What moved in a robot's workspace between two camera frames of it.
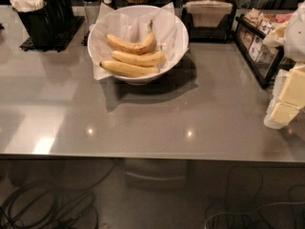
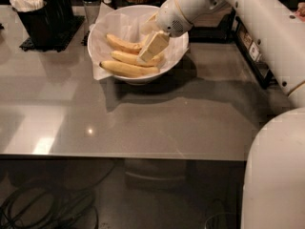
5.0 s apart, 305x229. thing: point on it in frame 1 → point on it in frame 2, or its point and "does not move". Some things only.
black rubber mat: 72,31 does not move
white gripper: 295,38 → 170,17
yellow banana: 140,48 does not move
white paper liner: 132,21 does not move
